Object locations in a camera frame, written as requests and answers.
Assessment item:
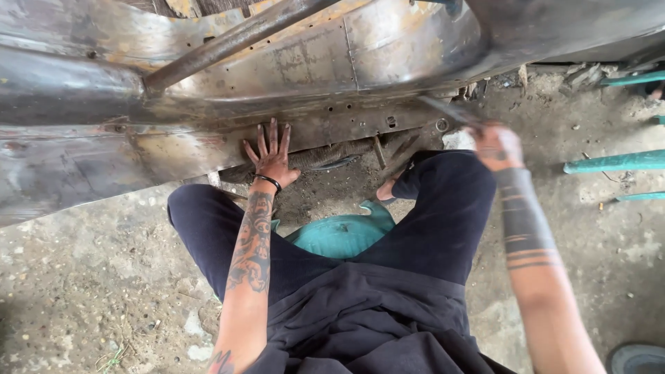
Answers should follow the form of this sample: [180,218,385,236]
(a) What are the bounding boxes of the person's foot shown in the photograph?
[375,171,408,203]

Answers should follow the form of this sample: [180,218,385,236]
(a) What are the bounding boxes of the metal hand tool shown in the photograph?
[416,95,481,131]

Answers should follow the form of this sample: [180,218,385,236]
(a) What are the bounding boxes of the bare metal vehicle body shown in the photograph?
[0,0,665,229]

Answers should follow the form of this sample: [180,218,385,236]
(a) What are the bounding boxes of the teal plastic stool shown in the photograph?
[270,200,397,260]

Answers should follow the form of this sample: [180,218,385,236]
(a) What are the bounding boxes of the white stone chunk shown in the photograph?
[442,129,477,152]

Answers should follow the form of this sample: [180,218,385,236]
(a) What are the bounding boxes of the black wristband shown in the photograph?
[252,174,283,194]

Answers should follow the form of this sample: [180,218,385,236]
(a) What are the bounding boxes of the rusty metal bar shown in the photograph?
[143,0,341,95]

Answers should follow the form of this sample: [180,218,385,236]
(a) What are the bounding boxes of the person's dark trousers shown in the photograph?
[167,150,497,304]

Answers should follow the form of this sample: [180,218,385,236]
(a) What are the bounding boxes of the person's right hand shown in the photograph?
[464,123,525,173]

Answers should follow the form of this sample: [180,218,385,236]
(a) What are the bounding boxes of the grey round object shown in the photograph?
[606,342,665,374]

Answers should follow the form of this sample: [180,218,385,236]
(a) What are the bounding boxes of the person's left hand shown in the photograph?
[243,117,301,190]

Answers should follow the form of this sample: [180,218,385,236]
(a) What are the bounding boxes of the teal metal frame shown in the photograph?
[562,70,665,203]

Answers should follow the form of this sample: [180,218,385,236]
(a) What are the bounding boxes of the person's black shirt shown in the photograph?
[243,262,517,374]

